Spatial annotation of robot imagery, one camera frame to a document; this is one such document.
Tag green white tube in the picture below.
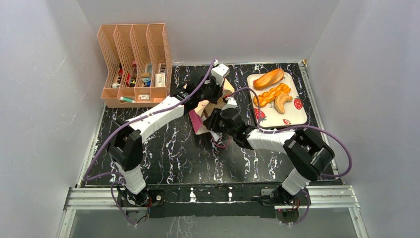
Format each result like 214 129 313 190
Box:
119 96 135 103

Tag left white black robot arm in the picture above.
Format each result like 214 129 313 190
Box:
106 74 225 206

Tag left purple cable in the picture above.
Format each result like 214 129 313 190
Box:
84 58 218 227

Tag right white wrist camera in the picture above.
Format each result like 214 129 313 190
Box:
221 96 238 111

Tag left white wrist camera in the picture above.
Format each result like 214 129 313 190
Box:
211 63 230 87

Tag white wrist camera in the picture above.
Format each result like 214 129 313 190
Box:
211 63 230 87
221 96 238 111

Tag metal tongs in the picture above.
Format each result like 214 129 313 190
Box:
203 109 221 142

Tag peach plastic file organizer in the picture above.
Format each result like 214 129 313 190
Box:
97 23 173 108

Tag tan fake croissant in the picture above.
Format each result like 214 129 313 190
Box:
274 94 293 114

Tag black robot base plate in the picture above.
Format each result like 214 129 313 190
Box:
113 182 312 223

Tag pink and tan paper bag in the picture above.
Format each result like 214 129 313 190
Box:
188 78 234 148

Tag small white box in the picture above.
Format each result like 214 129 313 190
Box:
155 73 166 87

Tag red bottle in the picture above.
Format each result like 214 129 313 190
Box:
132 60 137 75

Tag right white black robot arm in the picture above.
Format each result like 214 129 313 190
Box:
203 108 335 205

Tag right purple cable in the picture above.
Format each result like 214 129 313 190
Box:
226 87 354 226

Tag aluminium frame rail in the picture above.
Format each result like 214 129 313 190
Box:
64 185 368 238

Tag orange braided fake bread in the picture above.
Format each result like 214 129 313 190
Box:
253 83 293 107

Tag white strawberry print tray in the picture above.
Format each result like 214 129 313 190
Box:
247 72 309 129

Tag long orange fake baguette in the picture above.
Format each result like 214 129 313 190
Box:
253 68 284 90

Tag purple cable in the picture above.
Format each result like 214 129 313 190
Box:
84 58 218 227
226 87 354 226

